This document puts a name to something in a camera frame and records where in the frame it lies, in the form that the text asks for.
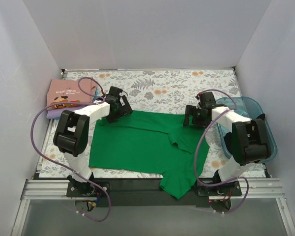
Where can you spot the pink folded printed t shirt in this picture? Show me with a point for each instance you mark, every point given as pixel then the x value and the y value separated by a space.
pixel 65 91

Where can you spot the teal folded t shirt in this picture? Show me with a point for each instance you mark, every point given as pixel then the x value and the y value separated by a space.
pixel 94 89

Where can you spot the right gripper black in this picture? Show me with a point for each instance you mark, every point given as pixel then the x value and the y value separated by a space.
pixel 190 115

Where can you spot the black t shirt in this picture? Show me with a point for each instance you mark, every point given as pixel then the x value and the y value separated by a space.
pixel 228 137

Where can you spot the floral patterned table mat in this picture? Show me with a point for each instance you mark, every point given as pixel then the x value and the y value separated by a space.
pixel 167 91

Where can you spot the green t shirt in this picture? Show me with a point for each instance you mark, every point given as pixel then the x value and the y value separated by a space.
pixel 152 143

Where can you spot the lilac folded t shirt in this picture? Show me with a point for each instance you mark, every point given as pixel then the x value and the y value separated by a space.
pixel 56 113

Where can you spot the aluminium frame rail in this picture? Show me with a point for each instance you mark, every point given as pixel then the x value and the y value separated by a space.
pixel 251 188

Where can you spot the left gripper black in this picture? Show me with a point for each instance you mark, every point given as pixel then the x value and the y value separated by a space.
pixel 124 108

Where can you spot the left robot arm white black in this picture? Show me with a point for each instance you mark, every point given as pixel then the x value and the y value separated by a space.
pixel 72 132

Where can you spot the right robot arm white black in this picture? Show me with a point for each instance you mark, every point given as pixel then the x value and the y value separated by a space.
pixel 250 142

